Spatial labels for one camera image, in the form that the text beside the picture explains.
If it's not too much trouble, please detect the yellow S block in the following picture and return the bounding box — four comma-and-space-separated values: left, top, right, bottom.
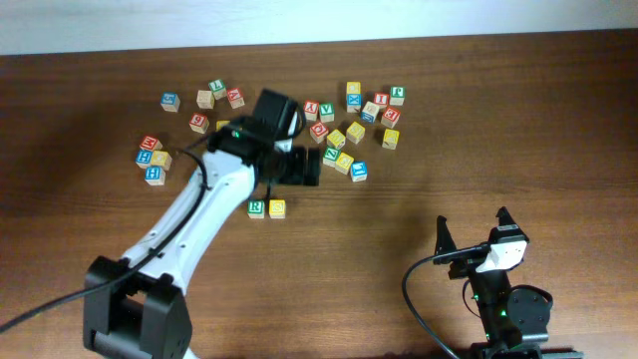
268, 199, 286, 219

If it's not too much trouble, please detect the green R block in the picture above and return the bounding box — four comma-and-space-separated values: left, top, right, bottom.
247, 200, 265, 219

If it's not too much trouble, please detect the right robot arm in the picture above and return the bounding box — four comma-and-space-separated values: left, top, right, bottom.
434, 207, 584, 358

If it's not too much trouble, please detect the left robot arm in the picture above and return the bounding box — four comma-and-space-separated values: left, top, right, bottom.
83, 115, 320, 359

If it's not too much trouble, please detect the green Z block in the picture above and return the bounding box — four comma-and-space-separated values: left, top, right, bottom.
322, 147, 341, 168

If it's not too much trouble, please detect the red Q block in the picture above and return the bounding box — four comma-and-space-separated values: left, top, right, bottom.
309, 122, 329, 144

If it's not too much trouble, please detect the blue lower right block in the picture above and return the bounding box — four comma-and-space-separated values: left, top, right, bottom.
350, 162, 368, 182

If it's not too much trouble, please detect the red Y block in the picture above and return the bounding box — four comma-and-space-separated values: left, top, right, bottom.
303, 101, 320, 122

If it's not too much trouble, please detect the green V block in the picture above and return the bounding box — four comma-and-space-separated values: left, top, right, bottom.
319, 103, 335, 123

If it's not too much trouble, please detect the yellow U block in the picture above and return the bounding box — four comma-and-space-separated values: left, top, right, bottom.
346, 122, 365, 145

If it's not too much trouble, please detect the blue X block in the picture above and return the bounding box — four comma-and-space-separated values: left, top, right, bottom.
346, 94, 362, 113

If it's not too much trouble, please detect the blue side wooden block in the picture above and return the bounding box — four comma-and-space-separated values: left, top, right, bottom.
360, 102, 380, 123

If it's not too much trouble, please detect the yellow block left pair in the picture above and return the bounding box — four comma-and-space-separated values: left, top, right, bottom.
215, 120, 229, 131

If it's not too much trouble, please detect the yellow top block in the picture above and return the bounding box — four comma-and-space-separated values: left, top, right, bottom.
346, 81, 362, 95

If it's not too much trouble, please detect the red A block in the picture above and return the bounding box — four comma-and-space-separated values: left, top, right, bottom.
226, 88, 245, 109

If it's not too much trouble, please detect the red E block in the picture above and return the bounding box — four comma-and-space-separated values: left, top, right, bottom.
381, 107, 401, 129

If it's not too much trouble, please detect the red I block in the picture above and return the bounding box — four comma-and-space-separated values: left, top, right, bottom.
373, 92, 390, 110

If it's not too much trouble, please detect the red 6 block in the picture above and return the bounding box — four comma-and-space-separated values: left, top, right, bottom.
188, 113, 209, 134

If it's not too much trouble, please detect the green T block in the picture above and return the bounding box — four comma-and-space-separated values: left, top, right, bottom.
208, 79, 227, 100

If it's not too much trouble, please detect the plain wooden block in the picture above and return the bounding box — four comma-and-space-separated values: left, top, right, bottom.
196, 90, 215, 110

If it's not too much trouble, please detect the yellow O block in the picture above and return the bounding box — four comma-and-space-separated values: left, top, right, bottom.
151, 151, 172, 172

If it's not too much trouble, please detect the blue 5 block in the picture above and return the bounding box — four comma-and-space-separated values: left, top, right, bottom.
160, 92, 180, 113

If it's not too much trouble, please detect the blue H block lower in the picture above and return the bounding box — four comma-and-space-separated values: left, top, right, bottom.
145, 166, 165, 185

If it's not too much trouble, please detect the blue h block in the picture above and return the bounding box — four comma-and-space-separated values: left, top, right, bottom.
135, 150, 153, 169
145, 166, 165, 185

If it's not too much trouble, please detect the red M block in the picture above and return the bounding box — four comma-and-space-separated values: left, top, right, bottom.
140, 136, 163, 152

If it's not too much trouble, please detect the blue H block upper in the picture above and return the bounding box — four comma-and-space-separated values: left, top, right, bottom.
135, 150, 153, 169

